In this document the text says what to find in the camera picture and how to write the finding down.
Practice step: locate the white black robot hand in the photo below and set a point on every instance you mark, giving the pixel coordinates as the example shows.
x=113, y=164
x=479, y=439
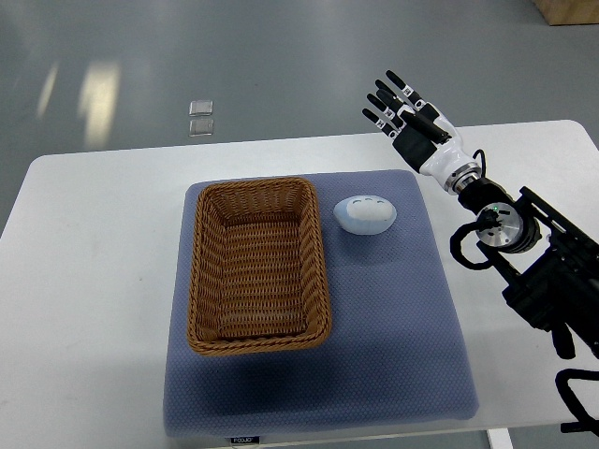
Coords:
x=428, y=142

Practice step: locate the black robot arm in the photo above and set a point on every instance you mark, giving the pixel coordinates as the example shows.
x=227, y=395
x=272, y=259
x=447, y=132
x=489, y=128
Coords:
x=549, y=265

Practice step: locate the brown wicker basket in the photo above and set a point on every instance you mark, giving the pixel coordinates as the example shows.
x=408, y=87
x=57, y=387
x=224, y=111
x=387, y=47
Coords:
x=258, y=280

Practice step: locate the upper floor metal plate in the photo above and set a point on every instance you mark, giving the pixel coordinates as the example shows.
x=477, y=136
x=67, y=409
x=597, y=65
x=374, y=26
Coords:
x=201, y=107

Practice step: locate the floor metal plate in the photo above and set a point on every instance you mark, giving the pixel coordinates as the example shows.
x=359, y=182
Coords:
x=201, y=107
x=201, y=127

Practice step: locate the lower floor metal plate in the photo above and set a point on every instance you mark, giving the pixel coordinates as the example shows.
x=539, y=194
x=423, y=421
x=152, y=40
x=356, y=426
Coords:
x=201, y=127

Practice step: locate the blue fabric mat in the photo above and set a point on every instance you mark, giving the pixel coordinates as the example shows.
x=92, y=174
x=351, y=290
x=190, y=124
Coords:
x=395, y=353

